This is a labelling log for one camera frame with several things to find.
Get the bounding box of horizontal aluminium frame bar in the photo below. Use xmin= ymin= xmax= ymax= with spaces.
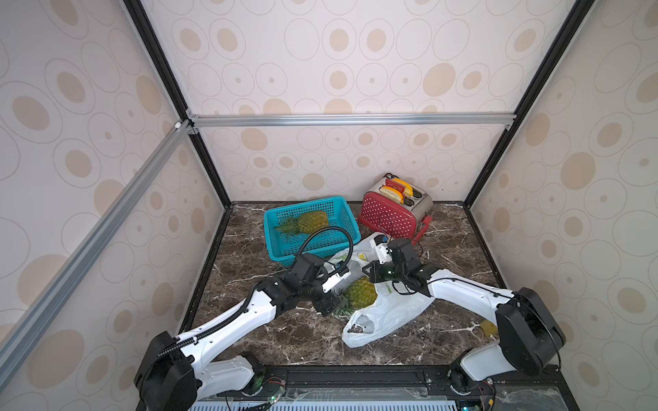
xmin=192 ymin=112 xmax=516 ymax=128

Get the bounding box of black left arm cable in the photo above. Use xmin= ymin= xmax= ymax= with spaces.
xmin=292 ymin=225 xmax=355 ymax=276

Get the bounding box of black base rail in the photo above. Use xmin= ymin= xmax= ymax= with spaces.
xmin=135 ymin=363 xmax=579 ymax=411

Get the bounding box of teal plastic basket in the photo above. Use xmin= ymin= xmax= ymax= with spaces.
xmin=264 ymin=196 xmax=362 ymax=265

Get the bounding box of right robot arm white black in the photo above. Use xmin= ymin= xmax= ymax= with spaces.
xmin=355 ymin=234 xmax=565 ymax=396

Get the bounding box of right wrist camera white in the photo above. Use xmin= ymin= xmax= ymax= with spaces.
xmin=370 ymin=237 xmax=392 ymax=265

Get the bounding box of small pineapple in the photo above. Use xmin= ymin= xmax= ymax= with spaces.
xmin=275 ymin=210 xmax=329 ymax=236

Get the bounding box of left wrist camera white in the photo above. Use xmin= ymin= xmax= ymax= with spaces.
xmin=321 ymin=267 xmax=351 ymax=294

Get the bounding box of red toaster with toast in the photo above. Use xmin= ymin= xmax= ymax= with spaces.
xmin=357 ymin=173 xmax=433 ymax=241

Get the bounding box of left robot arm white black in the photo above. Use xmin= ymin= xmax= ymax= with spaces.
xmin=134 ymin=253 xmax=351 ymax=410

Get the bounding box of white plastic bag lemon print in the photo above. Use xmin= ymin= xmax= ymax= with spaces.
xmin=325 ymin=232 xmax=434 ymax=349

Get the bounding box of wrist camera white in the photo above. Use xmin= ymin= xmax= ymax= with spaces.
xmin=370 ymin=237 xmax=392 ymax=265
xmin=321 ymin=267 xmax=351 ymax=294

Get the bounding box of yellow jar black lid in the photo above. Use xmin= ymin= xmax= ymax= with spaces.
xmin=479 ymin=320 xmax=499 ymax=338

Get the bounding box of left aluminium frame bar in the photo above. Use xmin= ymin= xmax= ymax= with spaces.
xmin=1 ymin=120 xmax=192 ymax=390

